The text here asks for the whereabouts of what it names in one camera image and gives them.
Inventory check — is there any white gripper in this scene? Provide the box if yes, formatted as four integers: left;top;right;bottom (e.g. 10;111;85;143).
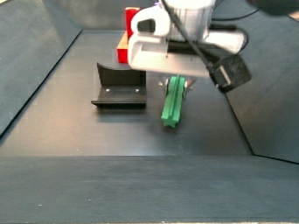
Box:
129;4;248;97

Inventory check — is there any green star-profile bar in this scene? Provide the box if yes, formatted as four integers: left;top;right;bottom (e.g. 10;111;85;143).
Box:
162;75;185;128

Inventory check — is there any black curved fixture block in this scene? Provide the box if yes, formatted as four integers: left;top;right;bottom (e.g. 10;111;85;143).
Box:
91;63;147;109

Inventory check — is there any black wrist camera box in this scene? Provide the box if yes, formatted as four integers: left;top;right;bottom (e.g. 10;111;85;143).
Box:
210;55;252;93

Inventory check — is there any black camera cable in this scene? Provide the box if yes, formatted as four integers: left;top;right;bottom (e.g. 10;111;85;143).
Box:
158;0;262;88

